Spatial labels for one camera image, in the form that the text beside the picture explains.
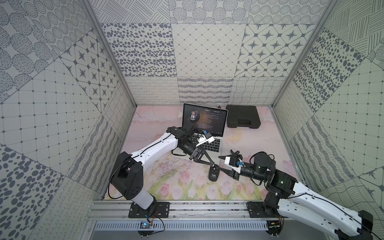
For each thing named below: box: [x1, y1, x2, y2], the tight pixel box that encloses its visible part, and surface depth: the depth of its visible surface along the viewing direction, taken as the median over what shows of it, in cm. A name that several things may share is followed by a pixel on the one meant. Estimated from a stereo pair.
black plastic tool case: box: [225, 105, 261, 129], surface depth 109 cm
